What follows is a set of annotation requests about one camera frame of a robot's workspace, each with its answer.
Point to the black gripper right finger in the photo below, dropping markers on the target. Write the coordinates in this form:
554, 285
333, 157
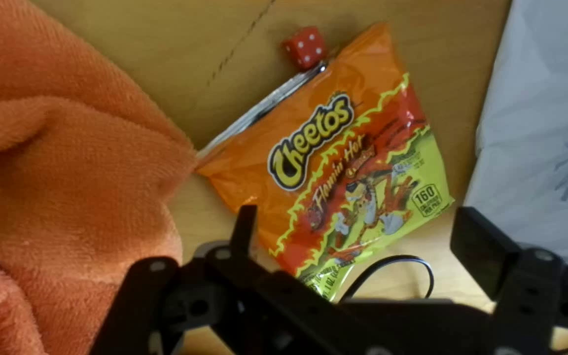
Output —
528, 287

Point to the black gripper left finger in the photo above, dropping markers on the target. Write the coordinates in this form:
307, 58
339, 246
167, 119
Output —
248, 309

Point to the orange Cheetos packet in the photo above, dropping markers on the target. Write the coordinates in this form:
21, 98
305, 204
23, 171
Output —
339, 169

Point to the orange towel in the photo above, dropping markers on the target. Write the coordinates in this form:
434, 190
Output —
86, 165

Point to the red die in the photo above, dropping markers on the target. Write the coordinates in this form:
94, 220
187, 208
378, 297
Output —
305, 48

